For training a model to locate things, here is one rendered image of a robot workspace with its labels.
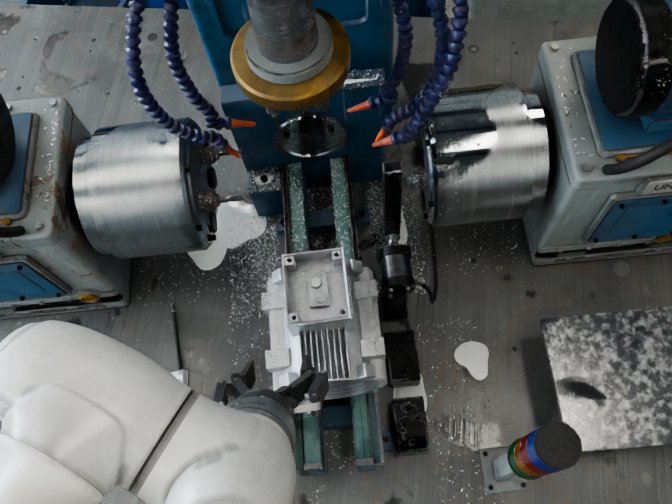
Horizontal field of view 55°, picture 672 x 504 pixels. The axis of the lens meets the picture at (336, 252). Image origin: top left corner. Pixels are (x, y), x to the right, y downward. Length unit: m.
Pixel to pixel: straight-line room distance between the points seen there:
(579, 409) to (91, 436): 0.88
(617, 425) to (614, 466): 0.13
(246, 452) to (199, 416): 0.05
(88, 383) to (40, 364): 0.04
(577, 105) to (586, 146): 0.08
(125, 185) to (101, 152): 0.08
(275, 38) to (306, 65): 0.06
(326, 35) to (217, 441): 0.62
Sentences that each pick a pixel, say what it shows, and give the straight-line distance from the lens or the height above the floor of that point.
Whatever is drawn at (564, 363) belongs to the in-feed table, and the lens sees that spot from 1.24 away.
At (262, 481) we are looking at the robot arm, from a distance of 0.55.
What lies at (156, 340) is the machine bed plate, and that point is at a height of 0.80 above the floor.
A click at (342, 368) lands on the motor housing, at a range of 1.01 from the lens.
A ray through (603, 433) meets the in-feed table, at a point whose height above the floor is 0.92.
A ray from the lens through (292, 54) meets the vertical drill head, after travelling 0.94.
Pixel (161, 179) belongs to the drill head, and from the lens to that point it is 1.13.
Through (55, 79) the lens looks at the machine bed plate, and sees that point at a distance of 1.84.
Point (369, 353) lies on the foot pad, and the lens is 1.04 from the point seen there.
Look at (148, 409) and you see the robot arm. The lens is 0.58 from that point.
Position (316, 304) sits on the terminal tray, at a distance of 1.01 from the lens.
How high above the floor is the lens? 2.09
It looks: 67 degrees down
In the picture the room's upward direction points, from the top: 10 degrees counter-clockwise
